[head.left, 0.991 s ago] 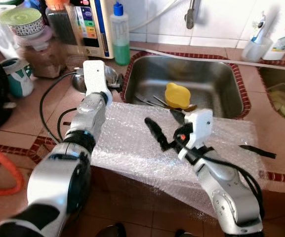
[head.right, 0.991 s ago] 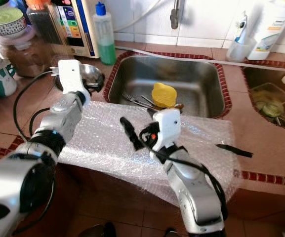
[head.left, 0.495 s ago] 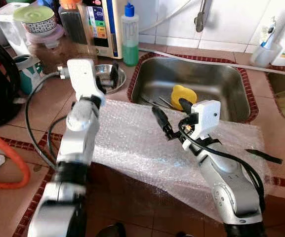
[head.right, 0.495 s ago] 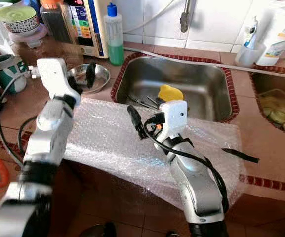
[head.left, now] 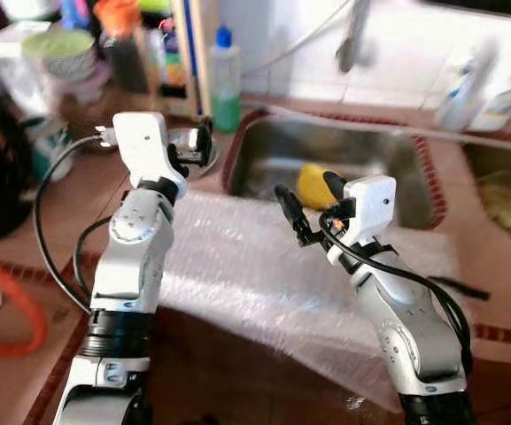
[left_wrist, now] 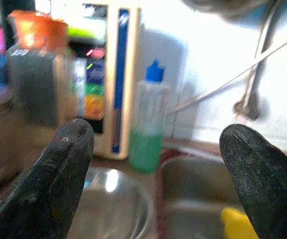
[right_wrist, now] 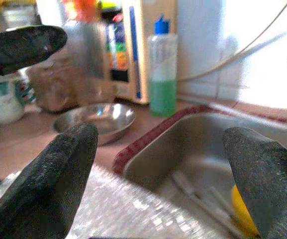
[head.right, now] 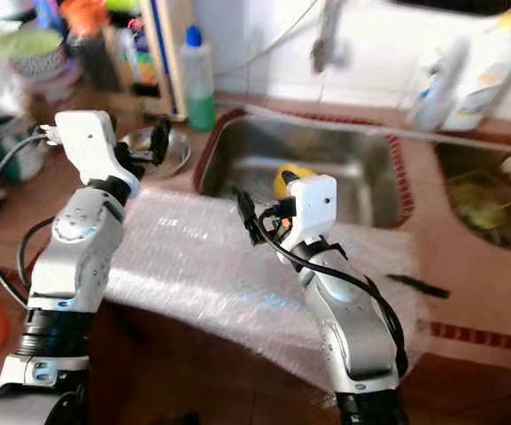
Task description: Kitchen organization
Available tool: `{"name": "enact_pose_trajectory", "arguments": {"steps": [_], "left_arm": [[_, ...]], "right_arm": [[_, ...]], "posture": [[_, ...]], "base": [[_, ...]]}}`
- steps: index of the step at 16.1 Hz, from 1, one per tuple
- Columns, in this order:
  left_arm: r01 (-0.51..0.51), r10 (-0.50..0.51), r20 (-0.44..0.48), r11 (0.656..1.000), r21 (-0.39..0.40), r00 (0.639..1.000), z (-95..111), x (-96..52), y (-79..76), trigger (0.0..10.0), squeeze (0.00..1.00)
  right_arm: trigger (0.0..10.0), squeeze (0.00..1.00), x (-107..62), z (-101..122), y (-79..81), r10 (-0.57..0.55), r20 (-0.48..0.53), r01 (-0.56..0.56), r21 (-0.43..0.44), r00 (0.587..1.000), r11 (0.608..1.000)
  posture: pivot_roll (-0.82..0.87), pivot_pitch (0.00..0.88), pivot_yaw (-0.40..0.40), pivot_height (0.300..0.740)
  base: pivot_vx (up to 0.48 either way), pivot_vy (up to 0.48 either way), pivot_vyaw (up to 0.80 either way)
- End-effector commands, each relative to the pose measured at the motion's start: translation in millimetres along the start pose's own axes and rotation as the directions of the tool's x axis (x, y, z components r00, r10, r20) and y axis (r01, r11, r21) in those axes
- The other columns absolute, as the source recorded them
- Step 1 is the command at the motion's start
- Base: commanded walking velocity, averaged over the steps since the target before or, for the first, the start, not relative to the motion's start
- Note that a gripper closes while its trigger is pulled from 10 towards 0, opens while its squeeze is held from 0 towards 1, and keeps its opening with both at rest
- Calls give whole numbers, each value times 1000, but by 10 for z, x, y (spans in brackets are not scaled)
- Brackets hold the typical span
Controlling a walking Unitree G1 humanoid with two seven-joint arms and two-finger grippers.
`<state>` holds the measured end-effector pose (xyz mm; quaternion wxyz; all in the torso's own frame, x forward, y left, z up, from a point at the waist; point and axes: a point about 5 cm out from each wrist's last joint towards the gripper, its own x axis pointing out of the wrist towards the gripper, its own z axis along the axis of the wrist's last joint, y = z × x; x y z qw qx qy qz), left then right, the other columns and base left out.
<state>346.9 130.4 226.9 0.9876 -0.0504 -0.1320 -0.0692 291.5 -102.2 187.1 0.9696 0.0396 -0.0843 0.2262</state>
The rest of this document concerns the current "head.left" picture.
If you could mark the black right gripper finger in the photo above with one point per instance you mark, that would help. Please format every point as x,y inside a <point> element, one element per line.
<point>290,211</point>

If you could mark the yellow plastic cup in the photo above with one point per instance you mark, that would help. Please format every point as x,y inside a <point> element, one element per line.
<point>313,186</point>

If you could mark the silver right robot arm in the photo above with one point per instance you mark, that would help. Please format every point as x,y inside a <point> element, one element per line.
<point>406,328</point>

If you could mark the shallow steel bowl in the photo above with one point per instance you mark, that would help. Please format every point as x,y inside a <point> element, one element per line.
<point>184,137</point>

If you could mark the green soap bottle blue cap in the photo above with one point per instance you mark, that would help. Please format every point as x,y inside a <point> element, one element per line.
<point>226,88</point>

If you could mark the steel sink basin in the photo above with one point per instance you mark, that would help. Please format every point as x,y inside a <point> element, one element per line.
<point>264,150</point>
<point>503,186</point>

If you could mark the clear bubble wrap sheet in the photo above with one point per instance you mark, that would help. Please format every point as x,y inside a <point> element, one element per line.
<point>255,266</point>

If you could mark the beige water purifier appliance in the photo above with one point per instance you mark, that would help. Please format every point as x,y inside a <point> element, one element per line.
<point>180,53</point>

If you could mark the white plastic pipe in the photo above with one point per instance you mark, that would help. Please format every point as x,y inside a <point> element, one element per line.
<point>370,124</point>

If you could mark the brown jar pink lid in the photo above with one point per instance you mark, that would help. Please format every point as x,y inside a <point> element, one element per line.
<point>78,93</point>

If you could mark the clear jar orange lid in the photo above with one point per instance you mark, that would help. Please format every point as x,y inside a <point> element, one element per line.
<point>122,44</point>

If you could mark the teal white rabbit mug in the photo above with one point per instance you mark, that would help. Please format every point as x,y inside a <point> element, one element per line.
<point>47,146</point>

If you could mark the black flat strip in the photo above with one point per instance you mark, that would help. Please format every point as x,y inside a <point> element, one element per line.
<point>459,286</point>

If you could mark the patterned bowl green lid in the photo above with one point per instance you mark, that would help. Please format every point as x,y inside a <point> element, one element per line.
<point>60,53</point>

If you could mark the clear plastic cup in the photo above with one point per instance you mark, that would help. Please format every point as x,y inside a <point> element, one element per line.
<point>459,111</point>

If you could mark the grey hanging tap nozzle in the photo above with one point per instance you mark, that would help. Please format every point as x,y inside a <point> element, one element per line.
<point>352,40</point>

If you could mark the clear plastic container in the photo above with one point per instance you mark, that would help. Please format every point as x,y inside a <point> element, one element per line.
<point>7,62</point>

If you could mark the white toothpaste tube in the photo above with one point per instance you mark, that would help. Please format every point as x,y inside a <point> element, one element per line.
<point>468,75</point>

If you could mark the black pan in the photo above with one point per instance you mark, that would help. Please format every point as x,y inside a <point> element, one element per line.
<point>476,4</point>

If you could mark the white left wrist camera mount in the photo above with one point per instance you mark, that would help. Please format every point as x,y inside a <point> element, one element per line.
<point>149,146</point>

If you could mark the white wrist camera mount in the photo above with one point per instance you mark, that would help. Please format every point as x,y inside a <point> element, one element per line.
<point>370,208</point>
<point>149,146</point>

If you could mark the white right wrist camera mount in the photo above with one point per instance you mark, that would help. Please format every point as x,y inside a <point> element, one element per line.
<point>370,208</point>

